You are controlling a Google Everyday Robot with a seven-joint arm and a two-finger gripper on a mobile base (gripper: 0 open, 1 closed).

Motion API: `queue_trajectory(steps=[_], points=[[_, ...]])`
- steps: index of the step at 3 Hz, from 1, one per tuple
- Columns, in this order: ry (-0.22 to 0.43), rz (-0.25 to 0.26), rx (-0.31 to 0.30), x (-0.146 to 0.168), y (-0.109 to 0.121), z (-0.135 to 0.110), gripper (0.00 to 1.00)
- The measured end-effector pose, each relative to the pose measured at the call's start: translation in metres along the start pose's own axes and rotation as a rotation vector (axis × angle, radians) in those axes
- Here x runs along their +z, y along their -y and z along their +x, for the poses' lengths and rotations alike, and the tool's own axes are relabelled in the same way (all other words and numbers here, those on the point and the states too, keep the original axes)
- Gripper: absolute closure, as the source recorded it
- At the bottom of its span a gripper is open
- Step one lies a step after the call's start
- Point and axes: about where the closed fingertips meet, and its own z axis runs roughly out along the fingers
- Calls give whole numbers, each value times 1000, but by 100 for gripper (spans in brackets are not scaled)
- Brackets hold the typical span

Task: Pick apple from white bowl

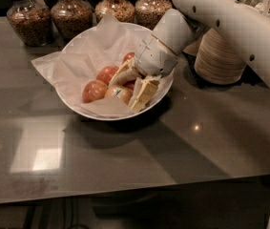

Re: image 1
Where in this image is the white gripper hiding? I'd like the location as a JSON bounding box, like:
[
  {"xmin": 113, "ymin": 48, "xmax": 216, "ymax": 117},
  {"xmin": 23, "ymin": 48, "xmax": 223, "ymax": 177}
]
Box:
[{"xmin": 109, "ymin": 34, "xmax": 178, "ymax": 113}]

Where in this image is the yellow-red apple with sticker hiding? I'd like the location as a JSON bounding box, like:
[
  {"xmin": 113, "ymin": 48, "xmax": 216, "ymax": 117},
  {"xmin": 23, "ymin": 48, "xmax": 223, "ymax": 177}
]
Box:
[{"xmin": 105, "ymin": 85, "xmax": 133, "ymax": 104}]

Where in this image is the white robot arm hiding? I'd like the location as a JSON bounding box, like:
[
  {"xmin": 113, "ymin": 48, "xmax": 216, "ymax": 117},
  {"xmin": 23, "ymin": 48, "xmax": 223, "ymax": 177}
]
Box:
[{"xmin": 121, "ymin": 0, "xmax": 270, "ymax": 229}]

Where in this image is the dark red apple right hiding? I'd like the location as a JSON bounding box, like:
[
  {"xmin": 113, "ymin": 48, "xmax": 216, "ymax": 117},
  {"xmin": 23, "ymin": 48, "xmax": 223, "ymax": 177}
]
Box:
[{"xmin": 125, "ymin": 81, "xmax": 135, "ymax": 90}]

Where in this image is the red apple with sticker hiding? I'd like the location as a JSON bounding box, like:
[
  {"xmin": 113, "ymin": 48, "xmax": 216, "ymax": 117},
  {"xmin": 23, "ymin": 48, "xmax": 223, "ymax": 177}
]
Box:
[{"xmin": 122, "ymin": 52, "xmax": 135, "ymax": 64}]

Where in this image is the red apple centre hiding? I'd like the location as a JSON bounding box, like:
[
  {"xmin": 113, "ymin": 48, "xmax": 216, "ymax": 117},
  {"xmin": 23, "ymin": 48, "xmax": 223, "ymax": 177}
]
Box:
[{"xmin": 96, "ymin": 66, "xmax": 118, "ymax": 84}]

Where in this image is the white bowl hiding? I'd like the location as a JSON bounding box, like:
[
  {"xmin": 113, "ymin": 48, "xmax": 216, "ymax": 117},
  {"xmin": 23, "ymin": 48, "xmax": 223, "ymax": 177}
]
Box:
[{"xmin": 53, "ymin": 22, "xmax": 176, "ymax": 122}]

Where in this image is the reddish apple left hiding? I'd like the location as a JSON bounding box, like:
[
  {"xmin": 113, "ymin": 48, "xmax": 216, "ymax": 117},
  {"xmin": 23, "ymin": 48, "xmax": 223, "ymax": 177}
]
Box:
[{"xmin": 82, "ymin": 80, "xmax": 108, "ymax": 103}]

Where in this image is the paper bowl stack rear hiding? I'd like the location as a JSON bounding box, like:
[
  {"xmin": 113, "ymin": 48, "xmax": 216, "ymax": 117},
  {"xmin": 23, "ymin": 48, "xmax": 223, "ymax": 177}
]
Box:
[{"xmin": 183, "ymin": 36, "xmax": 203, "ymax": 56}]

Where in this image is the white paper liner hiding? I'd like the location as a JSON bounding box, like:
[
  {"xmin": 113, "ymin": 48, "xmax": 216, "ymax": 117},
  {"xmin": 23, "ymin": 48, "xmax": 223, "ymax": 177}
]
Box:
[{"xmin": 31, "ymin": 11, "xmax": 164, "ymax": 116}]

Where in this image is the glass cereal jar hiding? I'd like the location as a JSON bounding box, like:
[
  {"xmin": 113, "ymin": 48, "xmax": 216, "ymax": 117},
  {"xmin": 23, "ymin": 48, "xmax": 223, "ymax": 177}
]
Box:
[
  {"xmin": 51, "ymin": 0, "xmax": 93, "ymax": 41},
  {"xmin": 7, "ymin": 0, "xmax": 53, "ymax": 47},
  {"xmin": 135, "ymin": 0, "xmax": 173, "ymax": 30},
  {"xmin": 94, "ymin": 0, "xmax": 135, "ymax": 23}
]

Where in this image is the black mat under bowls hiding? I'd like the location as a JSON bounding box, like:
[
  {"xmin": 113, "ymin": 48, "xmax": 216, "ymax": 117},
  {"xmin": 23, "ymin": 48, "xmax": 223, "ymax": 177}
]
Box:
[{"xmin": 183, "ymin": 52, "xmax": 267, "ymax": 89}]

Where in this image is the glass cereal jar far left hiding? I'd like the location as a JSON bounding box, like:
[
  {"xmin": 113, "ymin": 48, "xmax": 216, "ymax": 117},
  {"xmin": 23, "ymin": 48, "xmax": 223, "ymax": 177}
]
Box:
[{"xmin": 7, "ymin": 0, "xmax": 53, "ymax": 47}]

